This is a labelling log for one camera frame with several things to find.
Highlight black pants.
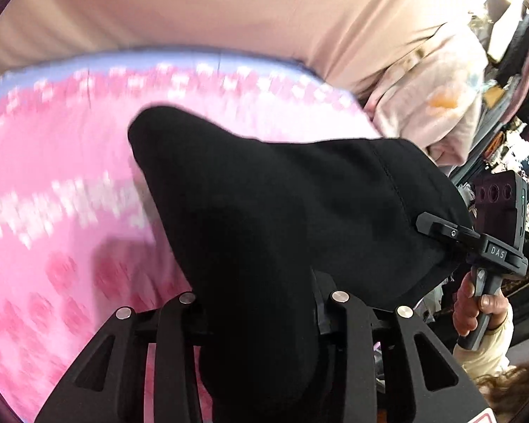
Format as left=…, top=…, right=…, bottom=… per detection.
left=128, top=106, right=471, bottom=422

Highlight cream right sleeve forearm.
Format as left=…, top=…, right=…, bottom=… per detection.
left=453, top=306, right=514, bottom=381

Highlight person's right hand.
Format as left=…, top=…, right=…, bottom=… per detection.
left=453, top=272, right=509, bottom=337

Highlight cluttered dark shelf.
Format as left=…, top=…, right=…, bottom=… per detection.
left=449, top=0, right=529, bottom=186

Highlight pink floral bed sheet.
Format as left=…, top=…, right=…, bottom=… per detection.
left=0, top=49, right=377, bottom=422

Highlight beige headboard cover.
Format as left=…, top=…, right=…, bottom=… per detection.
left=0, top=0, right=485, bottom=97

